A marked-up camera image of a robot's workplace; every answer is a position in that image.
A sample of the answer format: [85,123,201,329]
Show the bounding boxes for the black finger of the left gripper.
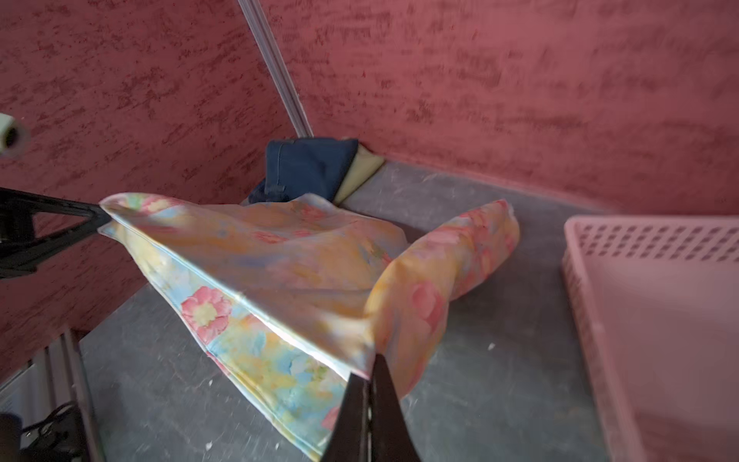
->
[0,187,112,280]

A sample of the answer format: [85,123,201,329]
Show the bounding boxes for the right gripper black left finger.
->
[321,375,371,462]

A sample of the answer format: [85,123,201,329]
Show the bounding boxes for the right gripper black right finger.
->
[369,354,421,462]

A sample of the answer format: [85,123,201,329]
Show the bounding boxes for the pastel patterned cloth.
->
[101,192,520,460]

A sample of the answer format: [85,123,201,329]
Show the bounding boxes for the olive green skirt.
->
[333,144,386,205]

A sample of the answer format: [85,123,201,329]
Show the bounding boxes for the blue denim skirt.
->
[247,138,359,204]

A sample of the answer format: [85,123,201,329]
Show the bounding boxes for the pink plastic basket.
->
[562,216,738,461]

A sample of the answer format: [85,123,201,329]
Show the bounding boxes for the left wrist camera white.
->
[0,114,26,157]

